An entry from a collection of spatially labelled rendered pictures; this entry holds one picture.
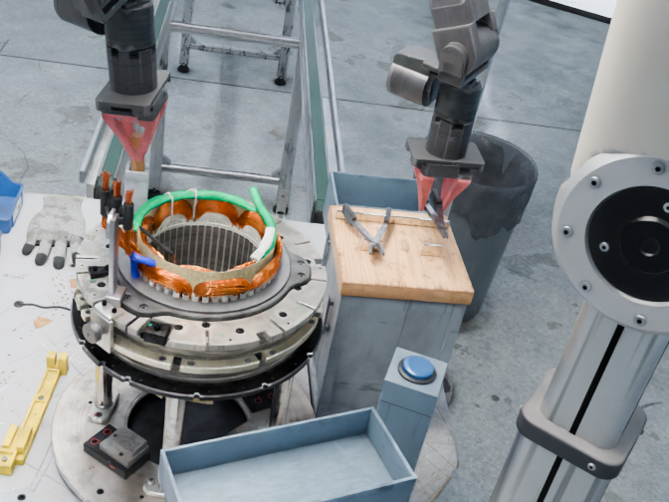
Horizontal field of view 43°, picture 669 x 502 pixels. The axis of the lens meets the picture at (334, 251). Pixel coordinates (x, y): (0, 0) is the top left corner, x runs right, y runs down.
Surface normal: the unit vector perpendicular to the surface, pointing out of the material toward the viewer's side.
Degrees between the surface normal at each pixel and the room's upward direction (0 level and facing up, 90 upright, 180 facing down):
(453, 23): 95
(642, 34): 108
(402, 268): 0
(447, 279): 0
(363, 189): 90
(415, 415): 90
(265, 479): 0
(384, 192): 90
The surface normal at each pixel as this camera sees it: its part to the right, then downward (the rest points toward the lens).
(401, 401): -0.29, 0.50
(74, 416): 0.16, -0.81
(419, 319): 0.09, 0.58
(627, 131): -0.63, 0.60
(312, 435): 0.40, 0.57
